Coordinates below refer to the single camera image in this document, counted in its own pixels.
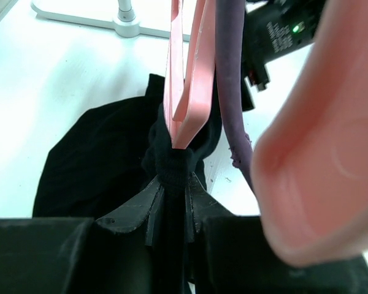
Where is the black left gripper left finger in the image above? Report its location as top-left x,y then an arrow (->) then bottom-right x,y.
0,179 -> 162,293

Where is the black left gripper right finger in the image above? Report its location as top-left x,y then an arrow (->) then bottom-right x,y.
185,174 -> 368,293

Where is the black t shirt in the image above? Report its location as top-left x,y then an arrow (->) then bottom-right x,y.
32,73 -> 255,220

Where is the pink plastic hanger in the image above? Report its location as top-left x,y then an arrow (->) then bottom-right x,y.
163,1 -> 368,266

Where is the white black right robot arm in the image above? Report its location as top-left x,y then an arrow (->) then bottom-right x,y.
242,0 -> 325,91

